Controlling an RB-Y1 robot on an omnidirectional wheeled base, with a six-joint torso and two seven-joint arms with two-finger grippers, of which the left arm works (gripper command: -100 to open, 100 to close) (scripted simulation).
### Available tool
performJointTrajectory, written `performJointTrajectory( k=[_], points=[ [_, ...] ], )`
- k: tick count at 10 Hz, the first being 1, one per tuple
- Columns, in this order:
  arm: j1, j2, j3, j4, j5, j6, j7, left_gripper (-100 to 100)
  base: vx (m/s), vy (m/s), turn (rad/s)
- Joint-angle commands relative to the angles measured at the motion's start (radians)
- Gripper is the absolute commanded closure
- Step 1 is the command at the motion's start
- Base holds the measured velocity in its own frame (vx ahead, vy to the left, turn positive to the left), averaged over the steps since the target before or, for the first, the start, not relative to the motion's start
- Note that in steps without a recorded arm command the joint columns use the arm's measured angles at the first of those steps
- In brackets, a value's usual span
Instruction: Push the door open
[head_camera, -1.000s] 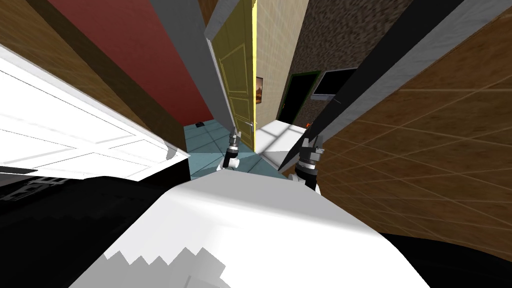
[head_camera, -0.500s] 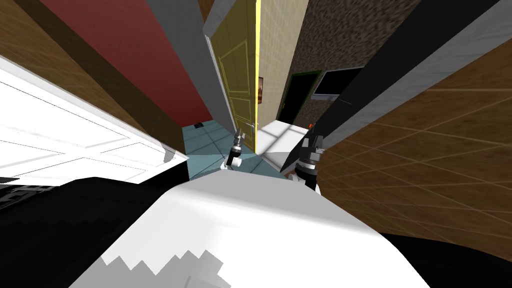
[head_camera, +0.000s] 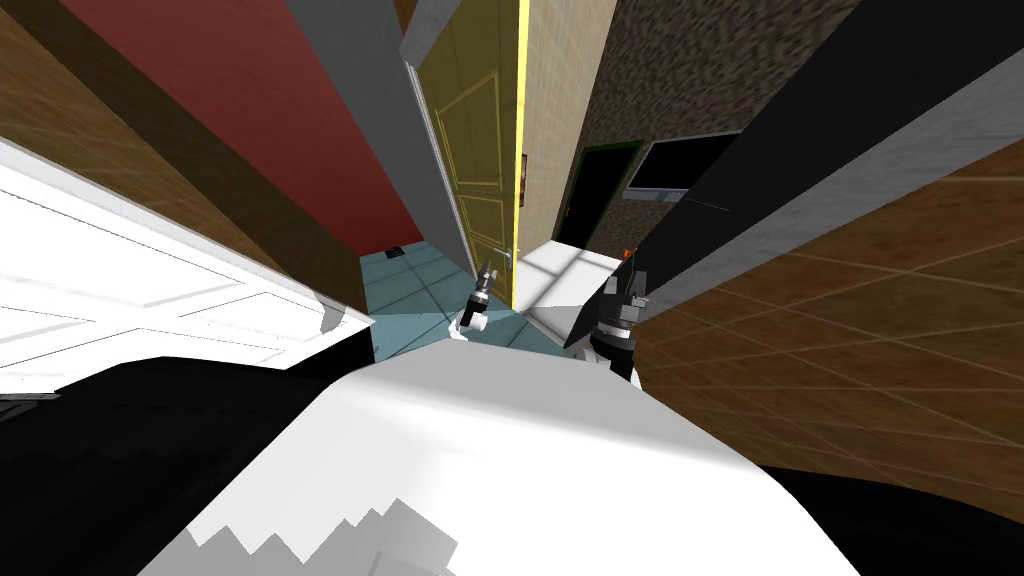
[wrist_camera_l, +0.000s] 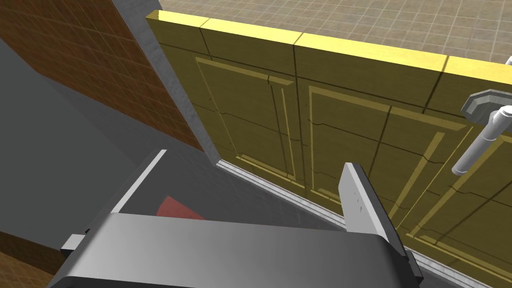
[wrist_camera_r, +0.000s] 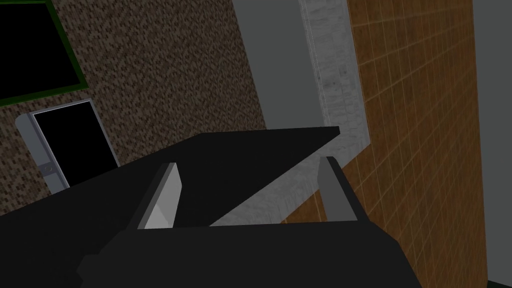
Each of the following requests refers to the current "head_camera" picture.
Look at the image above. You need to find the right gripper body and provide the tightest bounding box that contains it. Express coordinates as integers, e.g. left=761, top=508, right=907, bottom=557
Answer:
left=599, top=268, right=652, bottom=329

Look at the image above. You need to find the yellow panelled door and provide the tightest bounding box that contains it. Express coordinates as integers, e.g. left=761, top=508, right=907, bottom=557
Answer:
left=409, top=0, right=531, bottom=312

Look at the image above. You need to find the dark window with pale sill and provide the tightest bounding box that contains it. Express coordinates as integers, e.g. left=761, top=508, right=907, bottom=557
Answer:
left=622, top=130, right=744, bottom=205

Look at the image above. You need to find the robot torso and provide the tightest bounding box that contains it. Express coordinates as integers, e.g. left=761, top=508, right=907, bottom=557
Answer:
left=135, top=339, right=862, bottom=576

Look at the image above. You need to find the white panelled door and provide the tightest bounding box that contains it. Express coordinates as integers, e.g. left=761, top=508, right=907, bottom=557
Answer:
left=0, top=137, right=376, bottom=395

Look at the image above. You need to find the black door with green frame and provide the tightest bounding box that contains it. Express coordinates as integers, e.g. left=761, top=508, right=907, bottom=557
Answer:
left=553, top=140, right=646, bottom=251

